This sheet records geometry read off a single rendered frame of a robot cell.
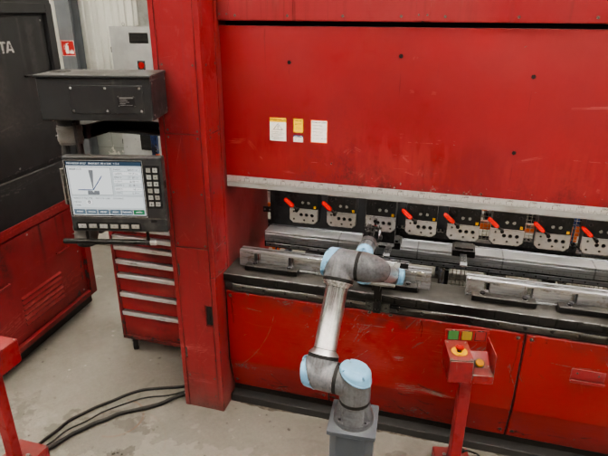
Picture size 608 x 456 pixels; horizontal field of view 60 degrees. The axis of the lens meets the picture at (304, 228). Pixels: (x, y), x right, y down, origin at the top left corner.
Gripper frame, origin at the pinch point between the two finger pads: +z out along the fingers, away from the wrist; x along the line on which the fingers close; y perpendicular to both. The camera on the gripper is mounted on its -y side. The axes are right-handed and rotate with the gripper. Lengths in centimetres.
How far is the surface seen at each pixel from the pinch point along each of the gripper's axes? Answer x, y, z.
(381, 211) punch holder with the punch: -2.2, 9.8, 2.8
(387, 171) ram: -4.0, 30.4, 3.0
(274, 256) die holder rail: 55, -23, 4
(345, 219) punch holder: 16.2, 3.0, 4.1
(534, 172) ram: -69, 35, 3
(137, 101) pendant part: 99, 65, -43
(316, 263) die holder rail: 31.2, -24.5, 4.4
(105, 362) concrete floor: 177, -118, 4
